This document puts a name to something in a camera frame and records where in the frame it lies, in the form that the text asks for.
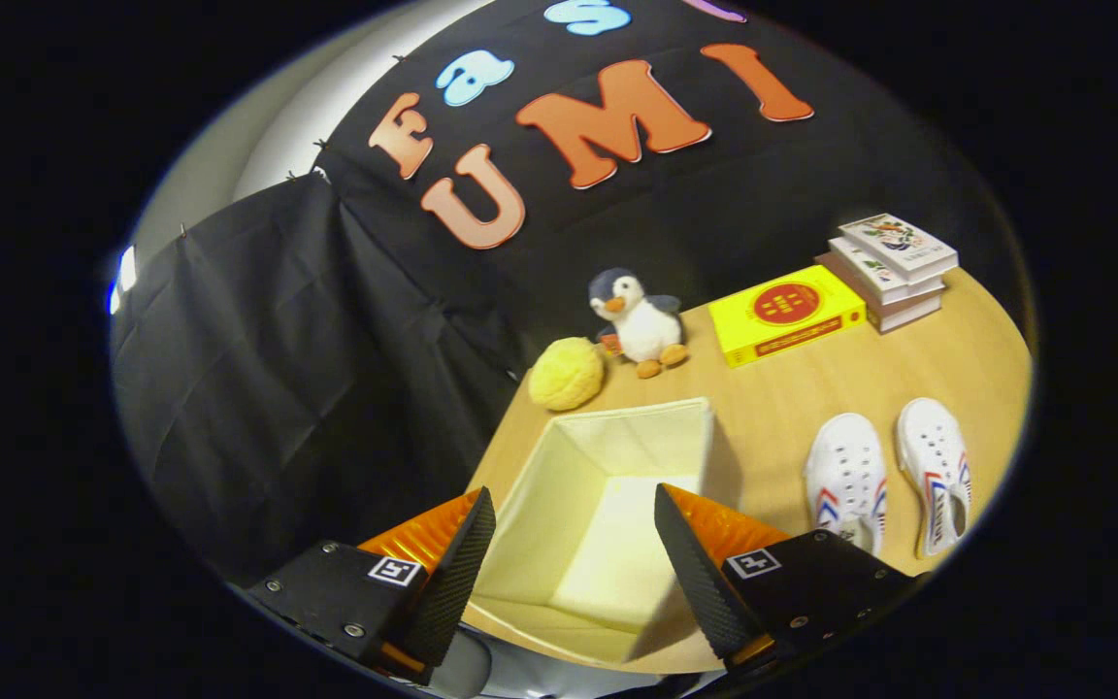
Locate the white book floral cover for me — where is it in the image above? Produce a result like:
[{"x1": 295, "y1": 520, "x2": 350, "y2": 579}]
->
[{"x1": 838, "y1": 214, "x2": 960, "y2": 283}]

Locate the brown cover book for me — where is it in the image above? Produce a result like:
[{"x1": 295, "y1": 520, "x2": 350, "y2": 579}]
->
[{"x1": 815, "y1": 252, "x2": 943, "y2": 334}]

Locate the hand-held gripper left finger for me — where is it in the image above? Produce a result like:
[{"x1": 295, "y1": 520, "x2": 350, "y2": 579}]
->
[{"x1": 247, "y1": 487, "x2": 497, "y2": 685}]

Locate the penguin plush toy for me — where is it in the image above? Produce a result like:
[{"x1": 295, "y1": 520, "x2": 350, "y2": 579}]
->
[{"x1": 588, "y1": 269, "x2": 691, "y2": 380}]

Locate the white shoe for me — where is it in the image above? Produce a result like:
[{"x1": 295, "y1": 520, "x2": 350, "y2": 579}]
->
[
  {"x1": 897, "y1": 398, "x2": 973, "y2": 559},
  {"x1": 805, "y1": 413, "x2": 888, "y2": 556}
]

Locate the yellow book red circle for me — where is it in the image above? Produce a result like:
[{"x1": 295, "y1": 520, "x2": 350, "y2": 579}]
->
[{"x1": 708, "y1": 265, "x2": 868, "y2": 369}]

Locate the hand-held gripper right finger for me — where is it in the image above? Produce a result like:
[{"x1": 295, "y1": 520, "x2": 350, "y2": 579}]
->
[{"x1": 654, "y1": 483, "x2": 914, "y2": 681}]

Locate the white book green print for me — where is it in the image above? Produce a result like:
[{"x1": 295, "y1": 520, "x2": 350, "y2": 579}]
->
[{"x1": 828, "y1": 237, "x2": 946, "y2": 306}]

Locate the beige fabric storage box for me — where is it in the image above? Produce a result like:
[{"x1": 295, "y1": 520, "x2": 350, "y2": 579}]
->
[{"x1": 467, "y1": 396, "x2": 715, "y2": 666}]

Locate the yellow plush ball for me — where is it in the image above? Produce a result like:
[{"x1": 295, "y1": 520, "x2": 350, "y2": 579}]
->
[{"x1": 528, "y1": 337, "x2": 607, "y2": 412}]

